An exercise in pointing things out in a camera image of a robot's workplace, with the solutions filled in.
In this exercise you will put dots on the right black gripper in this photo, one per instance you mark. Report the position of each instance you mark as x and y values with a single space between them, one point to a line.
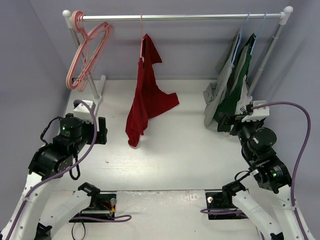
225 122

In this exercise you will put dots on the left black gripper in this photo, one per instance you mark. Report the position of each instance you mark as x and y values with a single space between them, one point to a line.
102 130

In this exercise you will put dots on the red t-shirt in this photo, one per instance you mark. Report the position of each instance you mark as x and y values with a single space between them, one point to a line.
149 100

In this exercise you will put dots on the pink wire hanger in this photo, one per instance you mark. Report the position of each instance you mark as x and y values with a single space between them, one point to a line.
142 35

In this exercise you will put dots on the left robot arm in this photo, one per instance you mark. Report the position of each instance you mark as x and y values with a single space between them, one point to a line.
46 168

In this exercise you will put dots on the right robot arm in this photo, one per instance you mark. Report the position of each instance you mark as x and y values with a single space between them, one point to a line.
271 175

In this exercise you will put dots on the green t-shirt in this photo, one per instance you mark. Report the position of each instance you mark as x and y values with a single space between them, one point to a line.
235 97

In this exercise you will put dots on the grey t-shirt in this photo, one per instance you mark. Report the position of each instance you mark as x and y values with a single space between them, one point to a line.
216 90

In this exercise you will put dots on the blue hanger right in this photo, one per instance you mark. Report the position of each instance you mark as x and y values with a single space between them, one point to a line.
258 33

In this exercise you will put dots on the pink hanger bundle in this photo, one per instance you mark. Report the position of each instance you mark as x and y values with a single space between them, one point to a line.
88 52

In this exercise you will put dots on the metal clothes rack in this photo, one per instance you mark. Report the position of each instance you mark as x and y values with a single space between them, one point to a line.
283 17

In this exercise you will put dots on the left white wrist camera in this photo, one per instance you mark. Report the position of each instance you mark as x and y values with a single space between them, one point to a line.
81 112

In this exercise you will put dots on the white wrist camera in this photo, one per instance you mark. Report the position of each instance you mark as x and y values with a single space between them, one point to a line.
255 111
81 112

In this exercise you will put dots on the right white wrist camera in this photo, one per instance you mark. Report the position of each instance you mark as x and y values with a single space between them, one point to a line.
255 111

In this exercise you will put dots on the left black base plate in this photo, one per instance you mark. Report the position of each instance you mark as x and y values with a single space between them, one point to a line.
103 209

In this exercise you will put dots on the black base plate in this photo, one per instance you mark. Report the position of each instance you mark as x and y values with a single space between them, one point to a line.
103 209
215 202

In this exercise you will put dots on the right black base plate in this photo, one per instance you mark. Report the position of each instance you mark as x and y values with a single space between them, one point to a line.
215 202

